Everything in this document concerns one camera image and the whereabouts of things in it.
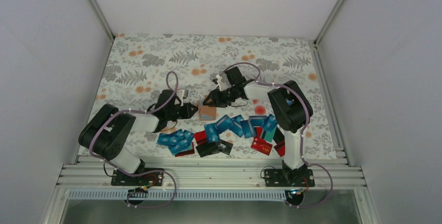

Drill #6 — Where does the aluminium rail frame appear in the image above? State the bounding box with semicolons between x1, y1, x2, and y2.
56;156;367;190

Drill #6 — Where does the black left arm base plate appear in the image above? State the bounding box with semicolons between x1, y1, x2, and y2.
110;170;164;187

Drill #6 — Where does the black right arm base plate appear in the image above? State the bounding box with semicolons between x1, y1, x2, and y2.
263;168;315;188

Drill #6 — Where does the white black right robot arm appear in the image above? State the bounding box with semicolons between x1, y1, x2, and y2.
202;66;313;186

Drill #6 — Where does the blue card right top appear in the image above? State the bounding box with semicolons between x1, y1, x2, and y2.
261;114;278;132

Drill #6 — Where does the teal card right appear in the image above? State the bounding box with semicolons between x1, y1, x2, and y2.
260;127;277;143

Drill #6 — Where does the black VIP card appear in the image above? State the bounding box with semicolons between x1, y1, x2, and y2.
218;140;233;155

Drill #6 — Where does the floral patterned table mat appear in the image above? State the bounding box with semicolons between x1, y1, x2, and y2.
92;33;337;160

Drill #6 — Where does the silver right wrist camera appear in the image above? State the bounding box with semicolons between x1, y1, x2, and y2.
212;74;223;91

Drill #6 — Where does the red card centre top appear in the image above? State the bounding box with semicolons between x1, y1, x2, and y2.
194;131;207;145

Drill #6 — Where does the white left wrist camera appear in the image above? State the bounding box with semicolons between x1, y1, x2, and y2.
176;89;189;106

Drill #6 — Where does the red VIP card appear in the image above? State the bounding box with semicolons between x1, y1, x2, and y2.
251;136;273;156

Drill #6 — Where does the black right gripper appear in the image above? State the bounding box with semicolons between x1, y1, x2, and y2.
206;85;237;108

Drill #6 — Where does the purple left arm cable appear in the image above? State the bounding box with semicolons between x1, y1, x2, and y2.
89;71;179;177

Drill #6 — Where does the grey slotted cable duct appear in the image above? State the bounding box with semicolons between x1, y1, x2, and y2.
67;189;286;202

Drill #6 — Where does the blue card centre top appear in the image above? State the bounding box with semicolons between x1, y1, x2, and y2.
215;115;234;134

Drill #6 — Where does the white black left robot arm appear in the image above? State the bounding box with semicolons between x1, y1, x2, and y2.
78;90;198;185

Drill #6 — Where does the red card far right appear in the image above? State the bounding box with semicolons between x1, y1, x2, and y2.
274;141;285;157

